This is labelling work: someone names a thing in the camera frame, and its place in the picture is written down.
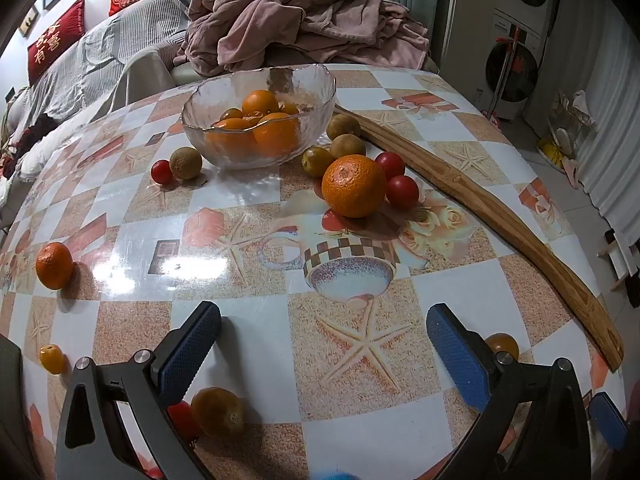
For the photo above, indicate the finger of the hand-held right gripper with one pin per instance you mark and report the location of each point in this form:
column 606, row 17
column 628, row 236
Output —
column 607, row 421

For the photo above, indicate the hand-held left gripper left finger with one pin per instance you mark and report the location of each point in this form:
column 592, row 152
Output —
column 190, row 355

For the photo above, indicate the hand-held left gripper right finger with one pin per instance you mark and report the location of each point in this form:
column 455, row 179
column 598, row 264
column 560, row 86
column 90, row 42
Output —
column 460, row 360

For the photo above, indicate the orange cherry tomato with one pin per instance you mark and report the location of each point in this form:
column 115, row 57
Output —
column 502, row 344

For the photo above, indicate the yellow-orange fruit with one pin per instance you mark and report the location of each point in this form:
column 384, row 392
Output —
column 217, row 411

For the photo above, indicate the red cherry tomato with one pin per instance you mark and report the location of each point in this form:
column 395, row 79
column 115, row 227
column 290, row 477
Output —
column 161, row 172
column 402, row 192
column 390, row 163
column 184, row 419

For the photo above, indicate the small yellow tomato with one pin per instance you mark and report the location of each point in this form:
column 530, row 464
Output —
column 52, row 358

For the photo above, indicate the brown round fruit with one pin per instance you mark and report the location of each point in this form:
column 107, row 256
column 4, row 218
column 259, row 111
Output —
column 343, row 126
column 348, row 145
column 185, row 162

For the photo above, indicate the yellow-green tomato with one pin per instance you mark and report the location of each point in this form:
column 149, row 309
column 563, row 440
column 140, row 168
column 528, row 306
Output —
column 317, row 161

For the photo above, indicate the checkered printed tablecloth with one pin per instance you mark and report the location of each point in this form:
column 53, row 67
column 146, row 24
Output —
column 240, row 270

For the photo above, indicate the curved wooden stick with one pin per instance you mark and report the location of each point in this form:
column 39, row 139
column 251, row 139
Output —
column 500, row 210

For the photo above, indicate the small wooden rack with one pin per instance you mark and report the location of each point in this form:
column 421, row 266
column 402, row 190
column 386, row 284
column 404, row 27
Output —
column 620, row 260

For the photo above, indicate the small mandarin orange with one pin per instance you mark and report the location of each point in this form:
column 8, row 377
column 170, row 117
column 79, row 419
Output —
column 54, row 265

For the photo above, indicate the large orange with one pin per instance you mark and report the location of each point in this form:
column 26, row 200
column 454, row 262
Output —
column 276, row 134
column 260, row 103
column 229, row 141
column 354, row 186

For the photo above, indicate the small orange kumquat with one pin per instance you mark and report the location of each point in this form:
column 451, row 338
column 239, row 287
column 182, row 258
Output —
column 231, row 114
column 289, row 108

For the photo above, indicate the clear plastic bag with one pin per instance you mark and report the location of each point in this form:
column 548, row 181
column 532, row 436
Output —
column 567, row 130

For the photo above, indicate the dark red cloth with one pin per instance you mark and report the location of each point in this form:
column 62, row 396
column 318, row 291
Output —
column 30, row 135

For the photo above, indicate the clear glass bowl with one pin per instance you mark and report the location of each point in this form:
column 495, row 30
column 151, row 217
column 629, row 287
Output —
column 300, row 90

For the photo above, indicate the white curtain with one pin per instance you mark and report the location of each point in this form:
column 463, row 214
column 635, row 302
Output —
column 605, row 110

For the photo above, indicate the red mop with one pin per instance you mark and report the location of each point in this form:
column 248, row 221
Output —
column 504, row 67

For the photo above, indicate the grey striped sofa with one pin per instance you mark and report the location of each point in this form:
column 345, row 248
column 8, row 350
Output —
column 100, row 55

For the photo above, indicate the pink blanket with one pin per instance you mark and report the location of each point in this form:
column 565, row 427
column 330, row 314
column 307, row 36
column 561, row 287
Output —
column 300, row 10

